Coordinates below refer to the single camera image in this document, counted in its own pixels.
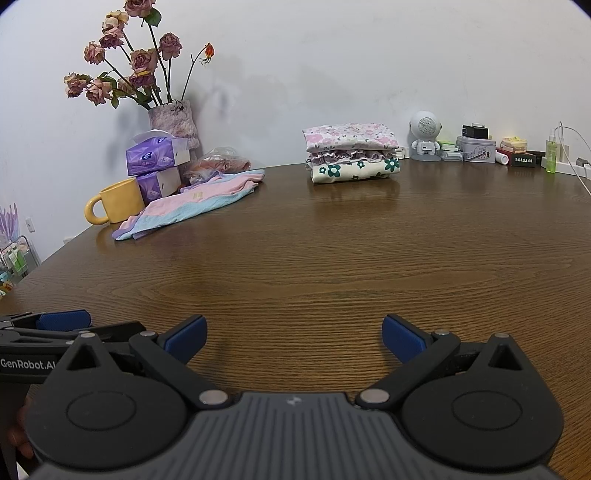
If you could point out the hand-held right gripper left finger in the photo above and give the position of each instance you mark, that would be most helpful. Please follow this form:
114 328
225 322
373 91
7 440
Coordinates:
187 340

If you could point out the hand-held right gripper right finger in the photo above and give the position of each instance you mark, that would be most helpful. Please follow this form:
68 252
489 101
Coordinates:
401 340

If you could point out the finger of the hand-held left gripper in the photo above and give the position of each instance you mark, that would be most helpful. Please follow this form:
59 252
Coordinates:
117 331
62 320

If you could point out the pink floral garment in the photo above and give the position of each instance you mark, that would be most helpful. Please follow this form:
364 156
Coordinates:
351 138

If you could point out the person's left hand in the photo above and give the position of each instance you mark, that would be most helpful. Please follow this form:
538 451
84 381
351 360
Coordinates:
17 434

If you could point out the purple strips bundle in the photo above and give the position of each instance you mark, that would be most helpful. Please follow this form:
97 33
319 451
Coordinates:
8 226

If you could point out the yellow mug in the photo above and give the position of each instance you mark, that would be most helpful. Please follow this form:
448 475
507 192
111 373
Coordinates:
122 201

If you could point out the pink and blue garment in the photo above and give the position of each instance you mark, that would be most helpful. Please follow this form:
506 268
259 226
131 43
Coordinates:
184 205

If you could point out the small purple tissue pack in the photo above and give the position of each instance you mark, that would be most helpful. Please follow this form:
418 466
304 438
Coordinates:
159 184

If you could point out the cream green-flowered folded garment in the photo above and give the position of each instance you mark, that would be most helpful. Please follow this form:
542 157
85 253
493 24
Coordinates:
351 171

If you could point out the large purple tissue pack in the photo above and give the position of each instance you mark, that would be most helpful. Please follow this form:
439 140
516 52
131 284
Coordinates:
154 157

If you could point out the clear plastic bag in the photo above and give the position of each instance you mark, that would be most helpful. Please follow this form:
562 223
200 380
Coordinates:
217 164

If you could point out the green and white small box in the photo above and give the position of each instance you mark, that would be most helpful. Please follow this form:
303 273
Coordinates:
449 146

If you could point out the white and red tube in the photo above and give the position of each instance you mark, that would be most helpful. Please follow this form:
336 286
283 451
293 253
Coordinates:
502 158

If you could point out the white robot speaker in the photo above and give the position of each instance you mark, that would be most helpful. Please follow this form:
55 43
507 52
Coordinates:
425 129

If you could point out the mottled pink vase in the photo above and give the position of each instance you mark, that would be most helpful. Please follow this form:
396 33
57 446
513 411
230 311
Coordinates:
173 122

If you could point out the black small gadget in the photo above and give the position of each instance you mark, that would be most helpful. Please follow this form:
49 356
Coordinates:
475 131

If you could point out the green spray bottle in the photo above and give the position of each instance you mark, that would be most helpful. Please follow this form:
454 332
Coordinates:
551 157

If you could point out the white power strip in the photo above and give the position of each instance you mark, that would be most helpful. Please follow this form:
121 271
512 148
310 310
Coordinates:
572 168

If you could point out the white charger plug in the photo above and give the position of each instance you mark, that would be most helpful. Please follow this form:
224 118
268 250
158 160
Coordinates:
563 150

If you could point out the dried rose bouquet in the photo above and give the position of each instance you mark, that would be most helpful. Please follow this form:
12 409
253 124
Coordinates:
138 60

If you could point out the white wall socket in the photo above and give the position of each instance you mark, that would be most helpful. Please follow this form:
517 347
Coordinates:
31 225

